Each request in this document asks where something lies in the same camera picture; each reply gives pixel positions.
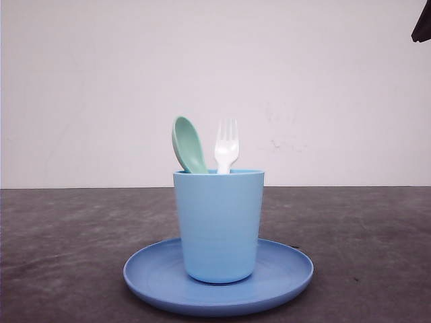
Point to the blue plastic plate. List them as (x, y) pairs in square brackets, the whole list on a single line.
[(156, 274)]

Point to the mint green plastic spoon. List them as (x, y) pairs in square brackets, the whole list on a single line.
[(187, 146)]

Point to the light blue plastic cup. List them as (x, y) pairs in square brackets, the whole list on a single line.
[(219, 218)]

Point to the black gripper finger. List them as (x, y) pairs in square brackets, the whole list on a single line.
[(422, 30)]

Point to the white plastic fork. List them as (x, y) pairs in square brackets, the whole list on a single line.
[(227, 145)]

